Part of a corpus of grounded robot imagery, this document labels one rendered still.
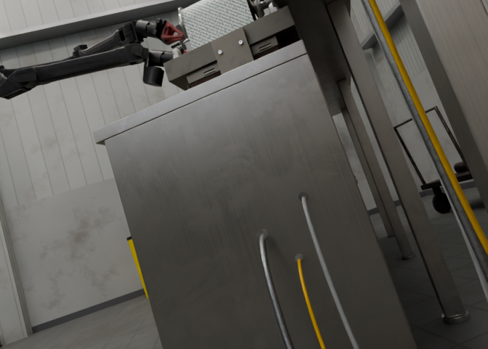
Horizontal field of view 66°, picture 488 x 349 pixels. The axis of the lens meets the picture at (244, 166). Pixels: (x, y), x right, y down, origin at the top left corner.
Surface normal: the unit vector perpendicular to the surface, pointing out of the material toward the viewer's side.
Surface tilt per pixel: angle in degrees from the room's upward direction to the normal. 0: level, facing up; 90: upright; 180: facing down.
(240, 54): 90
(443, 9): 90
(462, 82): 90
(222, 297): 90
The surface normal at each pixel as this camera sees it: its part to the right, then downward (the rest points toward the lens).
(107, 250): 0.12, -0.18
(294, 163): -0.27, -0.04
